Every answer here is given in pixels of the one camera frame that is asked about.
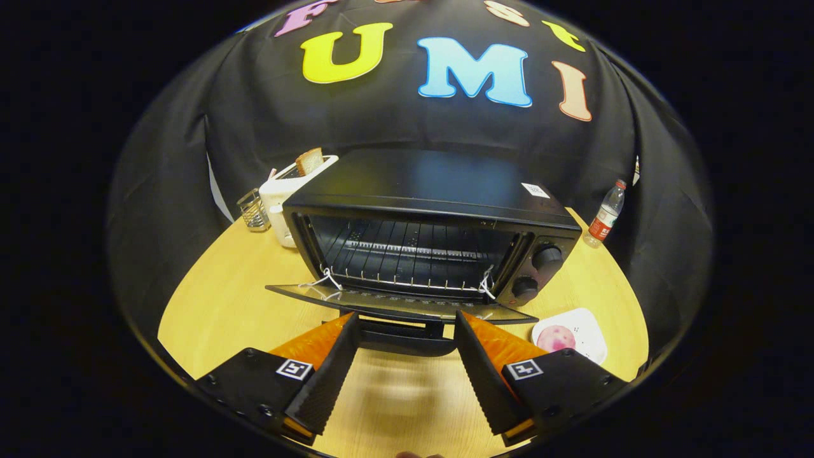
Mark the black toaster oven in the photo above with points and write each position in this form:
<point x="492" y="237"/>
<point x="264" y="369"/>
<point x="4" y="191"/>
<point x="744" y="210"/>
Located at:
<point x="432" y="184"/>

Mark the white toaster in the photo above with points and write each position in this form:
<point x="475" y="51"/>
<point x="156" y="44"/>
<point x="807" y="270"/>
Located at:
<point x="276" y="191"/>

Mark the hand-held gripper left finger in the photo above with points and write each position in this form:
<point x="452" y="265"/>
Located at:
<point x="331" y="381"/>

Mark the pink round food slice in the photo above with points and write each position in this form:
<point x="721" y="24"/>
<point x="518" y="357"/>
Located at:
<point x="556" y="337"/>

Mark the brown bread slice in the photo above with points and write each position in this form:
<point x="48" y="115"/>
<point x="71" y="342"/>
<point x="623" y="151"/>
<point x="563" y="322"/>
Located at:
<point x="310" y="162"/>

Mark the clear plastic water bottle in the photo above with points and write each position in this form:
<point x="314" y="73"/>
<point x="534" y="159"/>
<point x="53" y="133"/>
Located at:
<point x="604" y="216"/>

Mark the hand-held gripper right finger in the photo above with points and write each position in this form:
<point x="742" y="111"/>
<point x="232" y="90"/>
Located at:
<point x="486" y="388"/>

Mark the white square plate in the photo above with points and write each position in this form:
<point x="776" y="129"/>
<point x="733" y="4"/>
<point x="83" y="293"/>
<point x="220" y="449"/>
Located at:
<point x="585" y="337"/>

